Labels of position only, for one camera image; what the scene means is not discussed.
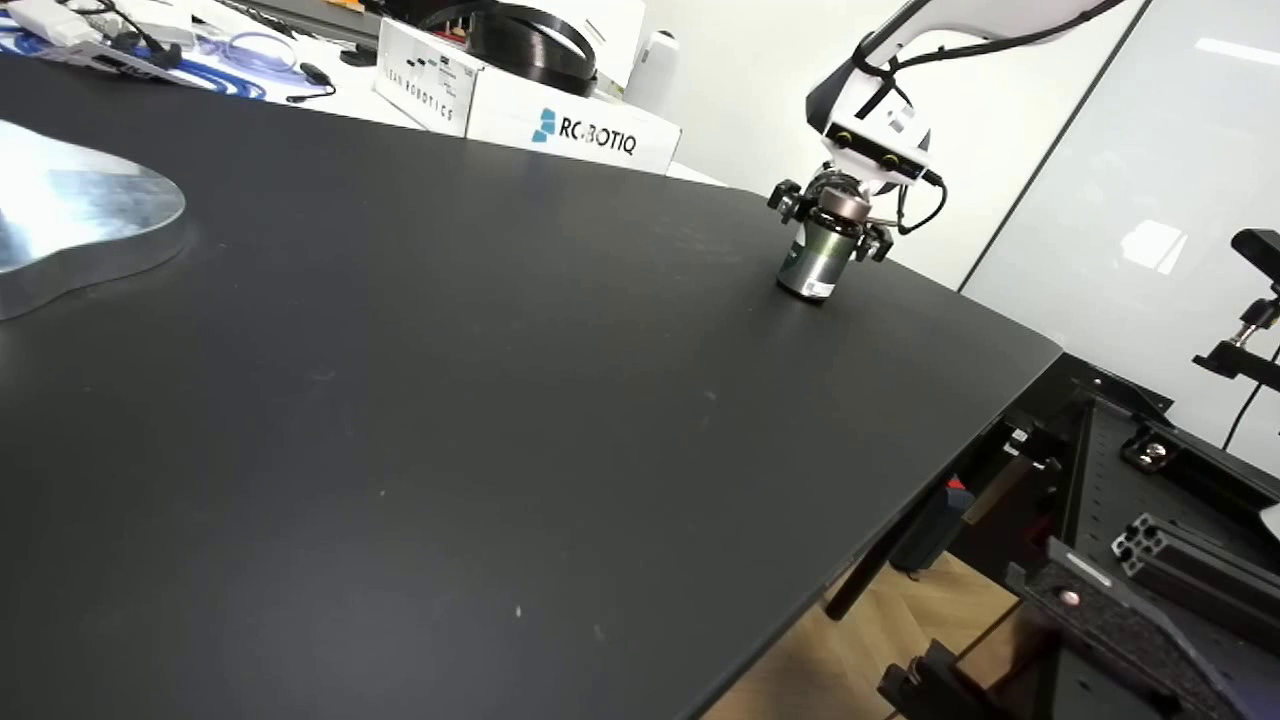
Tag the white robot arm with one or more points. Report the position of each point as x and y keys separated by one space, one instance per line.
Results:
x=930 y=32

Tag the dark vial with bronze cap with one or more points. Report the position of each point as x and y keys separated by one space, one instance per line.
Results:
x=819 y=254

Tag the black camera on stand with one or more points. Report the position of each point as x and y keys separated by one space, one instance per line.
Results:
x=1233 y=359

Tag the white Robotiq cardboard box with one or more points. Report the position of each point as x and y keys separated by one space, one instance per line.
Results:
x=452 y=94

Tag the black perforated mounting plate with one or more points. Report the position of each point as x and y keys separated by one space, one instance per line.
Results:
x=1132 y=651

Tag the clear plastic sheet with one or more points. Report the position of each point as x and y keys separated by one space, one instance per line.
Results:
x=78 y=217

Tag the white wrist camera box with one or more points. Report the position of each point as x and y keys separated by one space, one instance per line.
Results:
x=894 y=138

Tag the black bag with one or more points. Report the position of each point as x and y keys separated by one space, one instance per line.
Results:
x=528 y=46

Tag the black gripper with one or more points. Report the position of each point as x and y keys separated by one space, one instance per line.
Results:
x=847 y=190

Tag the black aluminium extrusion rail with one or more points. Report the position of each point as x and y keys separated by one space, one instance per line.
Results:
x=1194 y=570

